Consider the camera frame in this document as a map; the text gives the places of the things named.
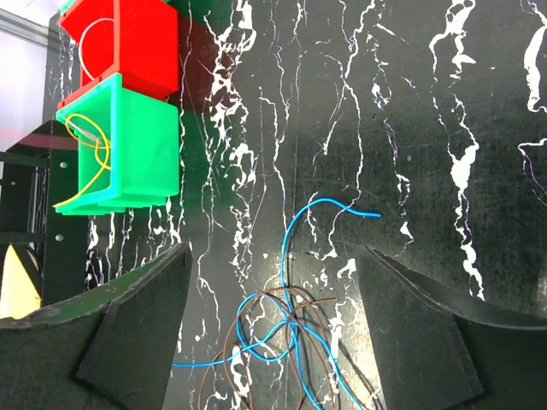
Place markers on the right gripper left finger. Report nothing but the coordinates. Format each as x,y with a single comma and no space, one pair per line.
108,348

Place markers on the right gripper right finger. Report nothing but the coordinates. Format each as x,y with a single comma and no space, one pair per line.
438,348

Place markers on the orange woven basket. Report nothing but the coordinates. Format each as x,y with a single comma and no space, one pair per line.
21,282

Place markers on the near green storage bin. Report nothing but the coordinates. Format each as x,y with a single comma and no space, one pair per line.
128,150

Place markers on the green storage bin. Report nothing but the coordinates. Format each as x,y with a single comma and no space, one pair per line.
66,5
128,150

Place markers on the red storage bin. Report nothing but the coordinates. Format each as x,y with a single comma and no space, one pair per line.
137,39

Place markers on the far green storage bin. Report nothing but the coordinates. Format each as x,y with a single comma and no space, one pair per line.
66,5

